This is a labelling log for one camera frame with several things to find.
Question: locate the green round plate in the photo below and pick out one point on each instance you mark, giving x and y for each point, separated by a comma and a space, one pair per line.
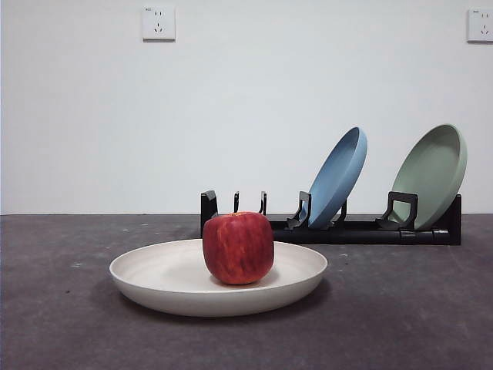
427, 177

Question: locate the black plate rack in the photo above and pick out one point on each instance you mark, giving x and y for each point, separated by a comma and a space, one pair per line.
366, 235

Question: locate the white wall socket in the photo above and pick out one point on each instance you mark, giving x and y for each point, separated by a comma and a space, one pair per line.
480, 25
158, 23

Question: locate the red apple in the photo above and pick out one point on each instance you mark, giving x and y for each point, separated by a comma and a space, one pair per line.
239, 250

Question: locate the blue round plate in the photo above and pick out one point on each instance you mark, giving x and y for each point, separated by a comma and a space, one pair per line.
339, 173

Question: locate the pale yellow round plate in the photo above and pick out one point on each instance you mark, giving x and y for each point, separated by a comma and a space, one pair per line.
154, 281

